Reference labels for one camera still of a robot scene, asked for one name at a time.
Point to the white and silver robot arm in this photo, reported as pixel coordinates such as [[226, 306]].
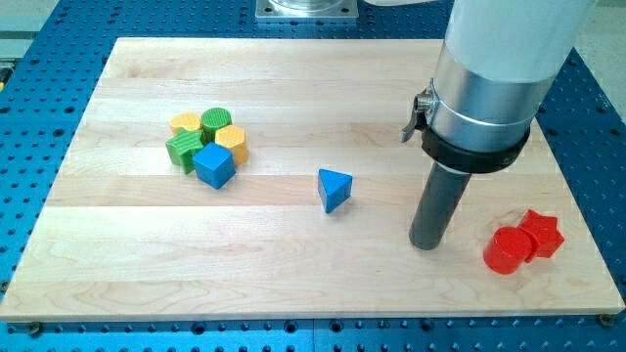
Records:
[[498, 61]]

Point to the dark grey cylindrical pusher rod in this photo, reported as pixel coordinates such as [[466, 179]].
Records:
[[443, 191]]

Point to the light wooden board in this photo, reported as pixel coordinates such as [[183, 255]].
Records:
[[126, 235]]

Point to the red star block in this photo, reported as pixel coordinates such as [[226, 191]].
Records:
[[543, 233]]

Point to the yellow heart block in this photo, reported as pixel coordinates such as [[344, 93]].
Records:
[[189, 121]]

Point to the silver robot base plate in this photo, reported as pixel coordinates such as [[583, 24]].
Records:
[[306, 9]]

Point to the green cylinder block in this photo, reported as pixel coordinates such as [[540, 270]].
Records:
[[212, 120]]

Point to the red cylinder block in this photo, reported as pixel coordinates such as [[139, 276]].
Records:
[[507, 249]]

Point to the green star block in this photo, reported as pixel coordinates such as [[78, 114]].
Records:
[[182, 148]]

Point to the blue triangle block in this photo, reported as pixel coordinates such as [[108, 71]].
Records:
[[334, 188]]

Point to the yellow hexagon block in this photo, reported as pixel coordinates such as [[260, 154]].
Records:
[[233, 138]]

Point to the blue cube block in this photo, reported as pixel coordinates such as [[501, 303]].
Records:
[[214, 165]]

